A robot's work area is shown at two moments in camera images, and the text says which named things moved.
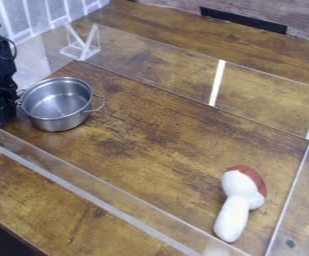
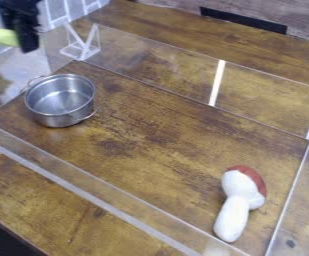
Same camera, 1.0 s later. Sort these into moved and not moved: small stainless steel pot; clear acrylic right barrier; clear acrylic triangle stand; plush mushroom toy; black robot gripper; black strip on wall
Moved: small stainless steel pot; black robot gripper
Not moved: plush mushroom toy; black strip on wall; clear acrylic right barrier; clear acrylic triangle stand
